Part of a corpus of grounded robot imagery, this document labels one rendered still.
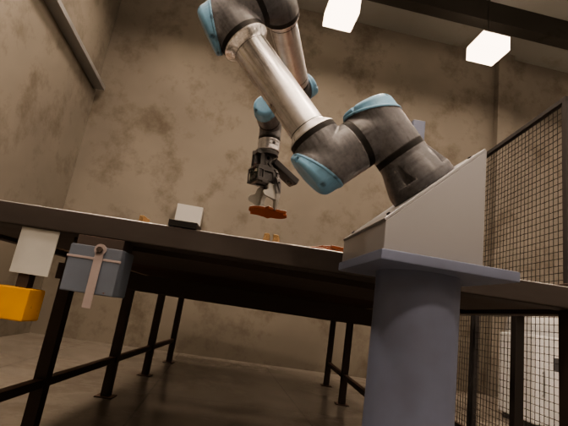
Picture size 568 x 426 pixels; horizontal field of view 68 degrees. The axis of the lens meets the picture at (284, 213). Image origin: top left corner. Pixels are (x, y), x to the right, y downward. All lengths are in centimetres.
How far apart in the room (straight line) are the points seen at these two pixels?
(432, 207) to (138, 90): 660
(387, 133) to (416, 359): 45
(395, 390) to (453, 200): 37
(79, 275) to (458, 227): 90
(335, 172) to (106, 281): 64
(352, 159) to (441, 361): 43
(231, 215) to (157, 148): 153
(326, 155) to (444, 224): 27
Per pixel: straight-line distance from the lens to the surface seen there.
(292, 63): 126
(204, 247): 113
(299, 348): 644
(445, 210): 87
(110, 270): 116
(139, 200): 658
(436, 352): 86
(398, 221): 82
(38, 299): 128
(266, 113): 133
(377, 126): 92
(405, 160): 92
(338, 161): 89
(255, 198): 143
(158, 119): 697
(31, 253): 128
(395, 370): 85
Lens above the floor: 73
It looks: 13 degrees up
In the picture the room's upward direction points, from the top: 9 degrees clockwise
